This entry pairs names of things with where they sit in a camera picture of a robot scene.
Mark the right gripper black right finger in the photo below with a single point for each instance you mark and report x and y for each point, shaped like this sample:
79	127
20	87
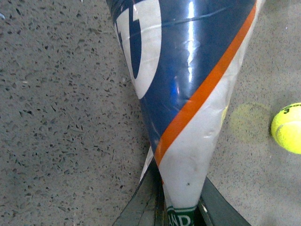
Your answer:
215	210

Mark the Wilson tennis ball can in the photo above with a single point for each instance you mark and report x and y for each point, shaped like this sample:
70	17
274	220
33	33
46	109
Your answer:
183	57

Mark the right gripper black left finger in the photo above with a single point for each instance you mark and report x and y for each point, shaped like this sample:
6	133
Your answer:
146	207

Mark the Wilson 3 tennis ball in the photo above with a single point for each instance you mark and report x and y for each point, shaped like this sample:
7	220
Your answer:
286	128

